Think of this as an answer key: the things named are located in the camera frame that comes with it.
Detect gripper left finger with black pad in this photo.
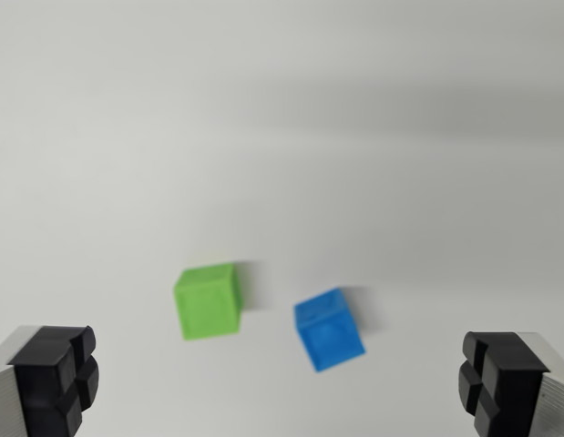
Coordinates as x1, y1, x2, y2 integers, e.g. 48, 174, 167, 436
0, 324, 101, 437

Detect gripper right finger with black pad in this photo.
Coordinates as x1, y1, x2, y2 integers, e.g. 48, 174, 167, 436
457, 330, 564, 437

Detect green cube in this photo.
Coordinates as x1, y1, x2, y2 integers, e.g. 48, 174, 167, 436
173, 262, 243, 341

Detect blue cube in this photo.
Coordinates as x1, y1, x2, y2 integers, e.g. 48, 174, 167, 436
293, 287, 366, 373

